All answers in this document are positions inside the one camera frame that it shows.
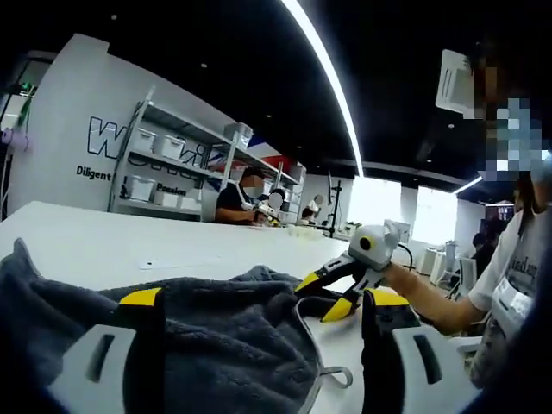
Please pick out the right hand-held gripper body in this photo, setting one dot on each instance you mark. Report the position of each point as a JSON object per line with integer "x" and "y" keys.
{"x": 373, "y": 250}

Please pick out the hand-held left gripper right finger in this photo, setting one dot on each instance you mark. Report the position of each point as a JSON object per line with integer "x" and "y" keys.
{"x": 401, "y": 375}

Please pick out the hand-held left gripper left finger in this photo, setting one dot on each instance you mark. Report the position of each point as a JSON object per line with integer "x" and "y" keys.
{"x": 121, "y": 375}

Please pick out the grey towel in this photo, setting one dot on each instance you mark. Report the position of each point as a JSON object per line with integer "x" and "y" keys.
{"x": 224, "y": 336}

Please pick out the white table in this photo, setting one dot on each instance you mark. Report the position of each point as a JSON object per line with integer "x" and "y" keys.
{"x": 108, "y": 246}

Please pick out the tricolour flag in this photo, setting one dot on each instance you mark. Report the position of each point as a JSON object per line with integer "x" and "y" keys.
{"x": 267, "y": 148}

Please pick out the white chest device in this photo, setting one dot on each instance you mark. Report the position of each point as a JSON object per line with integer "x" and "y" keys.
{"x": 515, "y": 295}

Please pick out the operator in white shirt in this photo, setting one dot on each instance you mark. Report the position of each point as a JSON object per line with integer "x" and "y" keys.
{"x": 517, "y": 259}

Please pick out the long ceiling light strip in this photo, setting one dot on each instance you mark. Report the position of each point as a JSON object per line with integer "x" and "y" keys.
{"x": 328, "y": 73}

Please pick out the white ceiling air conditioner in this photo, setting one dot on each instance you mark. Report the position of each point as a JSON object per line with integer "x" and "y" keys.
{"x": 450, "y": 82}

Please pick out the grey metal shelving unit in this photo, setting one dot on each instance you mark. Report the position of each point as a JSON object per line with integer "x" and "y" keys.
{"x": 172, "y": 164}

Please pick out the group of white storage boxes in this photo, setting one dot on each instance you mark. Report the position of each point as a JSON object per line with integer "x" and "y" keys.
{"x": 172, "y": 144}

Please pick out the lavender roll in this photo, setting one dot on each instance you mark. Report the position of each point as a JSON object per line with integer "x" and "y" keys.
{"x": 15, "y": 140}

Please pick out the green hanging item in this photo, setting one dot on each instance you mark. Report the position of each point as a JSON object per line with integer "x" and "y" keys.
{"x": 26, "y": 108}

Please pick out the black camera stand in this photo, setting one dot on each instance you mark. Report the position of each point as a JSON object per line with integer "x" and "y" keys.
{"x": 335, "y": 207}

